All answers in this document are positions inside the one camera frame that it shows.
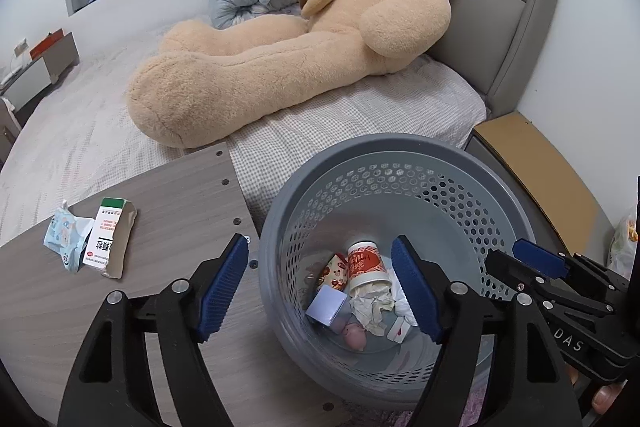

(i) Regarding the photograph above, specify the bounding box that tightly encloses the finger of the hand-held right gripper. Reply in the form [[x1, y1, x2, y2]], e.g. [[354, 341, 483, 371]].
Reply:
[[484, 249, 617, 316], [512, 238, 632, 304]]

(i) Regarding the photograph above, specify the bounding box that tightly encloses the small pale blue box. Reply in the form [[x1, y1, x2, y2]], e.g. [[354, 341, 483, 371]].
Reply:
[[305, 284, 347, 330]]

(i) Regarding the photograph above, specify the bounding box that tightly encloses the beige paper towel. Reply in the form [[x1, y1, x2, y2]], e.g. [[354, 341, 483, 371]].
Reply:
[[350, 282, 397, 336]]

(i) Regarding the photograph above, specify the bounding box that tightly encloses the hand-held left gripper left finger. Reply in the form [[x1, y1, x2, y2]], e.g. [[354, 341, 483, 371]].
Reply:
[[57, 233, 250, 427]]

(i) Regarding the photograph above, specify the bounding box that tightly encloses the white plastic bag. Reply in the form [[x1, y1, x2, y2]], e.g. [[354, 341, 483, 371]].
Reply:
[[607, 216, 640, 280]]

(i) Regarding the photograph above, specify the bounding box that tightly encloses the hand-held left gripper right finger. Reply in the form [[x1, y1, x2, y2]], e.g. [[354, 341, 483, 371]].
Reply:
[[391, 234, 583, 427]]

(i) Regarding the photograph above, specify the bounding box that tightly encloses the giant beige teddy bear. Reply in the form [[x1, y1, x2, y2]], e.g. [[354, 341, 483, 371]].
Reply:
[[125, 0, 476, 150]]

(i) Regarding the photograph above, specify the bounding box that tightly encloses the red box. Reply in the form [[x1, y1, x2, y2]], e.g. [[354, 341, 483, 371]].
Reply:
[[29, 28, 66, 59]]

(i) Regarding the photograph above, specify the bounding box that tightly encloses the bed with checkered sheet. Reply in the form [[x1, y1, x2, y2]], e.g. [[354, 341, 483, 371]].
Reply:
[[0, 0, 488, 248]]

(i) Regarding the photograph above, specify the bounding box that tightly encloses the white packet with red hearts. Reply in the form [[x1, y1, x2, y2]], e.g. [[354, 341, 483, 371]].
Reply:
[[387, 314, 412, 343]]

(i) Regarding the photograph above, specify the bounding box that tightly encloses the pale blue wet wipes packet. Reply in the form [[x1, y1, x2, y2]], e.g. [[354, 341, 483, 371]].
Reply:
[[42, 202, 96, 275]]

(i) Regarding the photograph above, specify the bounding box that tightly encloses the grey perforated plastic basket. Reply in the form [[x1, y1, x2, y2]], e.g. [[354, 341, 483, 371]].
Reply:
[[257, 133, 538, 413]]

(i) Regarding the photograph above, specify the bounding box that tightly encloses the grey padded headboard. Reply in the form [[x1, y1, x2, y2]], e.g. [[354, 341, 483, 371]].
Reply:
[[322, 0, 565, 120]]

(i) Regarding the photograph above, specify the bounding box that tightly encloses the grey-blue folded quilt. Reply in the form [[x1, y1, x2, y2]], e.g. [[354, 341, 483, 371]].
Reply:
[[207, 0, 311, 28]]

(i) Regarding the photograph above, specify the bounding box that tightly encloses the white tissue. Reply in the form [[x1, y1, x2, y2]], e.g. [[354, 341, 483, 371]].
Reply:
[[394, 267, 420, 327]]

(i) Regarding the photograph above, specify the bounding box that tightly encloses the red and white paper cup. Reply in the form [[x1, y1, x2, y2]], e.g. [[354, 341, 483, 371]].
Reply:
[[346, 241, 392, 298]]

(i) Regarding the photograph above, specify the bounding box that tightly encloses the brown cardboard sheet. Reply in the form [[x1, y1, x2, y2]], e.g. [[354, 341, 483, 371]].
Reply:
[[472, 112, 601, 238]]

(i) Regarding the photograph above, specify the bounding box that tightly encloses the white and green medicine box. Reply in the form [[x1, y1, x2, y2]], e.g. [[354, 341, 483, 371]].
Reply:
[[80, 197, 138, 280]]

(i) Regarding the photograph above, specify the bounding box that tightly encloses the small pink wrapper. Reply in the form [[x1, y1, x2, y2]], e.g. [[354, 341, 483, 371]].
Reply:
[[340, 319, 367, 351]]

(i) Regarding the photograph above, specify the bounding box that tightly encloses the white and grey cabinet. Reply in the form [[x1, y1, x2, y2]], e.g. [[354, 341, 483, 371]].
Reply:
[[0, 31, 81, 108]]

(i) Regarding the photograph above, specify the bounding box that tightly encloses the person's right hand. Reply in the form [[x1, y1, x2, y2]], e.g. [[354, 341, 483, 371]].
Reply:
[[567, 364, 630, 427]]

